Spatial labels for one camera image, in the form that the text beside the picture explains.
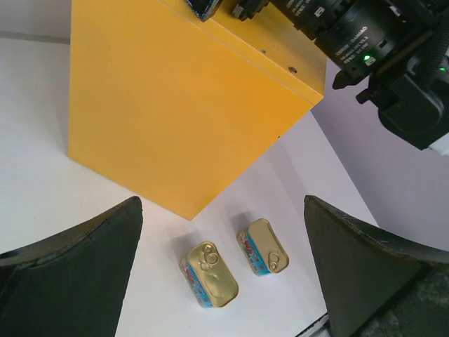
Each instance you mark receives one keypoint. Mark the flat gold tin left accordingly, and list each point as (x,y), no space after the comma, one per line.
(208,276)

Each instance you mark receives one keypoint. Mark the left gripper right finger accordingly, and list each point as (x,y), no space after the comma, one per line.
(375,283)

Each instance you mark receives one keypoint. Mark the flat gold tin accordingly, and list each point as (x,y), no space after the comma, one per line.
(262,248)
(208,276)

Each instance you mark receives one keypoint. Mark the yellow two-shelf cabinet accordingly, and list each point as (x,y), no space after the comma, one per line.
(165,109)

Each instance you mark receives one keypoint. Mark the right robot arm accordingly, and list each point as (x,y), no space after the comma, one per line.
(400,48)

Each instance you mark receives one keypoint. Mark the flat gold tin right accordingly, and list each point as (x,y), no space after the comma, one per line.
(262,248)

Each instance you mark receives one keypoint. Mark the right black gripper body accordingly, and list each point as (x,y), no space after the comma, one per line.
(241,9)

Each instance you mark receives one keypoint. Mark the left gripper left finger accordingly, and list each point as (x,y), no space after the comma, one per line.
(74,282)

